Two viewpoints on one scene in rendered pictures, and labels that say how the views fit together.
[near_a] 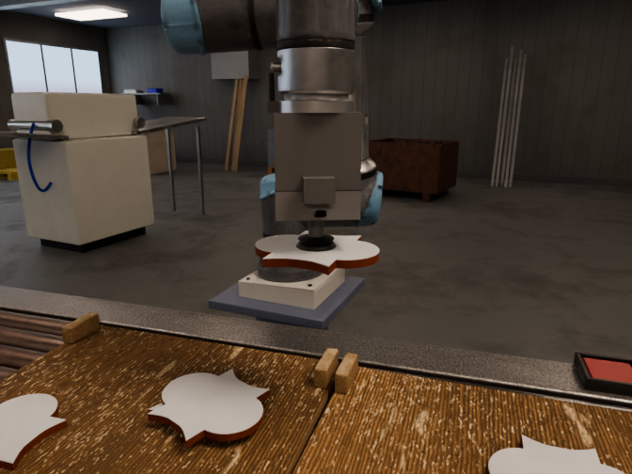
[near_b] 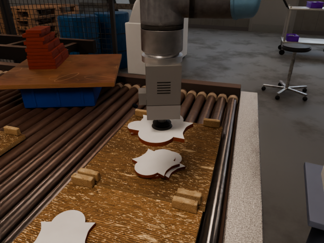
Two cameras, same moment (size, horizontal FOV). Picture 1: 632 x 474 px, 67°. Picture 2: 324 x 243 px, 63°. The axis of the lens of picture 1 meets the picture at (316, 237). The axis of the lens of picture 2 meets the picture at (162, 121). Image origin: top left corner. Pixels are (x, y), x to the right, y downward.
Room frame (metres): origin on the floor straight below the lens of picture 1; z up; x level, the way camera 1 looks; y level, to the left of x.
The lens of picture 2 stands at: (0.49, -0.49, 1.39)
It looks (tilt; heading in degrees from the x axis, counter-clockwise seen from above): 27 degrees down; 90
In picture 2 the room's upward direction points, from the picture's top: straight up
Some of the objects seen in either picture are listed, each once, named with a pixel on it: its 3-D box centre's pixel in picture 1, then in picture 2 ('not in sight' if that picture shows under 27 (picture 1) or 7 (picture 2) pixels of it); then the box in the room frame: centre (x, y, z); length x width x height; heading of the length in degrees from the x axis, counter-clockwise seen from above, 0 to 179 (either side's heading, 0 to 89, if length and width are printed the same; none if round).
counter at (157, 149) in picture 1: (113, 147); not in sight; (10.08, 4.20, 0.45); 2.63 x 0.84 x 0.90; 67
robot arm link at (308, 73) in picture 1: (312, 76); (161, 41); (0.49, 0.00, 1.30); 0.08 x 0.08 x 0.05
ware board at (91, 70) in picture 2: not in sight; (66, 68); (0.03, 0.77, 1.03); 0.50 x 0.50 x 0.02; 4
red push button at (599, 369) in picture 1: (610, 374); not in sight; (0.58, -0.40, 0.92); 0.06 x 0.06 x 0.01; 73
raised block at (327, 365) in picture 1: (326, 367); (189, 196); (0.56, -0.01, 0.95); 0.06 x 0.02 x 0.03; 163
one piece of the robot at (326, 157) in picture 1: (313, 159); (155, 82); (0.48, 0.00, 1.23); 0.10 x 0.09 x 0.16; 4
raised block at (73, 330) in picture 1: (81, 327); (211, 123); (0.67, 0.36, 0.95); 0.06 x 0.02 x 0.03; 163
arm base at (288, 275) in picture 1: (290, 250); not in sight; (1.04, 0.06, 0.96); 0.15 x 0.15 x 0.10
